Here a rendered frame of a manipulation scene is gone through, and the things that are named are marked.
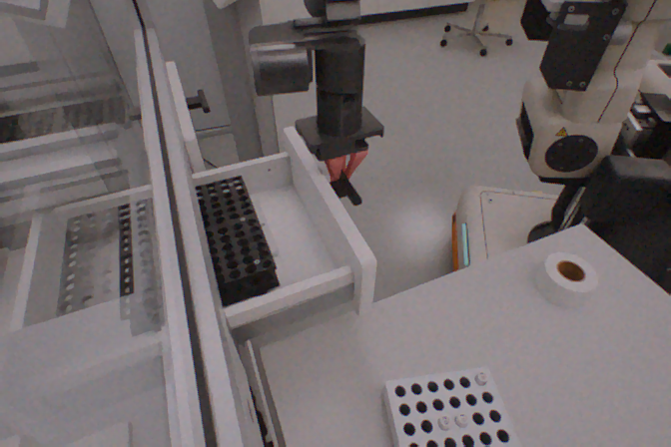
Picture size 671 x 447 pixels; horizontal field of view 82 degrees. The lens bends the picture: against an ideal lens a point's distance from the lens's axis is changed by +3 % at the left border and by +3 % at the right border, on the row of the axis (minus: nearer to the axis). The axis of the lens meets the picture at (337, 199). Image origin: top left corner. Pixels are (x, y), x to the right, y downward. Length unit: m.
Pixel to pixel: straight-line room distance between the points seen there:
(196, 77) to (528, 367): 1.97
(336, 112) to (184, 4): 1.67
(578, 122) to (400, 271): 0.87
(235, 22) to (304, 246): 0.94
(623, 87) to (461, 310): 0.58
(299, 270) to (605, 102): 0.72
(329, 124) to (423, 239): 1.27
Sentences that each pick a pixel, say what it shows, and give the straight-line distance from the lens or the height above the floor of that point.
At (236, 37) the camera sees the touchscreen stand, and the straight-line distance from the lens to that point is 1.36.
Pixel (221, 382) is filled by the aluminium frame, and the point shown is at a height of 0.99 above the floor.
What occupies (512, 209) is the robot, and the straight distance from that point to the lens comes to 1.51.
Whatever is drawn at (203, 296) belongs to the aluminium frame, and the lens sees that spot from 0.33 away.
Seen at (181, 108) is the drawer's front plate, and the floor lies 0.93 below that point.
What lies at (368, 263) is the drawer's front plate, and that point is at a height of 0.93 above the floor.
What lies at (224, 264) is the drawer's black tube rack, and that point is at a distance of 0.46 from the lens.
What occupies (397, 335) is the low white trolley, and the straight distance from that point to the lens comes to 0.56.
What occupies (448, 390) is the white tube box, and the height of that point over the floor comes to 0.77.
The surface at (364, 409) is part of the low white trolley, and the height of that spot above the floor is 0.76.
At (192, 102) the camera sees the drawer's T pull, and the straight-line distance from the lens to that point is 0.75.
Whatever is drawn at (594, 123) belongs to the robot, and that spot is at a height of 0.81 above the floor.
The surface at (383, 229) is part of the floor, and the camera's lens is 1.70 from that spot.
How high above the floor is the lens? 1.25
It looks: 43 degrees down
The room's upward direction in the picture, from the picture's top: straight up
